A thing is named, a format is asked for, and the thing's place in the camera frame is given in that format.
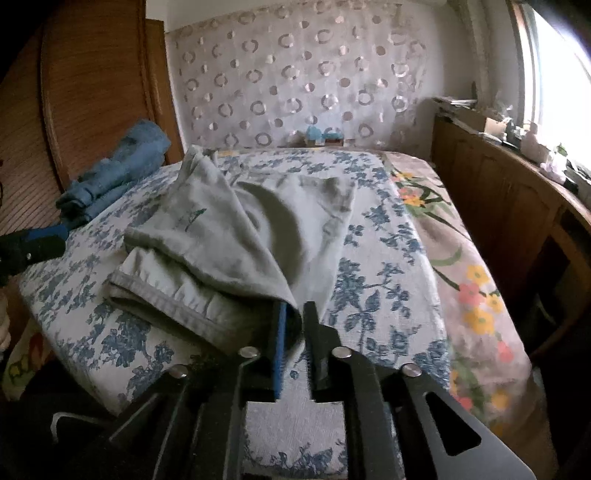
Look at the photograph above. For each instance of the folded blue cloth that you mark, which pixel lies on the folded blue cloth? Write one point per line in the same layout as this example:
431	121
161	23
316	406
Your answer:
124	161

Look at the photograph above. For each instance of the small blue item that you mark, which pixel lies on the small blue item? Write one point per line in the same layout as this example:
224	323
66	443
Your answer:
318	134

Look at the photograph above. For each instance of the circle patterned curtain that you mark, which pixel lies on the circle patterned curtain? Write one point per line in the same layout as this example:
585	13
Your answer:
300	69

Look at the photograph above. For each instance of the yellow cloth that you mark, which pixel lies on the yellow cloth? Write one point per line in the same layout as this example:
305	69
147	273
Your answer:
23	369

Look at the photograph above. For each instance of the window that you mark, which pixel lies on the window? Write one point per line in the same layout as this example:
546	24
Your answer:
558	78

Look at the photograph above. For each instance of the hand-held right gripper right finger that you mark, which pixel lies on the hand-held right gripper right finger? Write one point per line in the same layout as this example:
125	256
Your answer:
317	350

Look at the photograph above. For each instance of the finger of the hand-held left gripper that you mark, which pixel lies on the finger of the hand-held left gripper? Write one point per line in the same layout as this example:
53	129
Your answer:
32	249

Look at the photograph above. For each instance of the grey pants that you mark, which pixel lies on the grey pants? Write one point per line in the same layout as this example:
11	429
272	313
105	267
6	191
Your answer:
258	221

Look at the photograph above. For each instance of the clutter of small items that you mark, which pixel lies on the clutter of small items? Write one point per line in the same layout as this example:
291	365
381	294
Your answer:
494	124

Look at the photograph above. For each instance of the long wooden cabinet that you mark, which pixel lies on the long wooden cabinet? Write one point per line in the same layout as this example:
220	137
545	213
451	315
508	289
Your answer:
498	184

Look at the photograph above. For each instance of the colourful floral pillow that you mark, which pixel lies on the colourful floral pillow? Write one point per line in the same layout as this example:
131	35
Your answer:
461	258

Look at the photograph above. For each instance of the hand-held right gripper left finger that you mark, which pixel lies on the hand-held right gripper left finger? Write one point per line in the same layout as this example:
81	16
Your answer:
277	355

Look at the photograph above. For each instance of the blue floral bed sheet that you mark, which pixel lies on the blue floral bed sheet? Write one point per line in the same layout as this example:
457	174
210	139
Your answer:
378	277

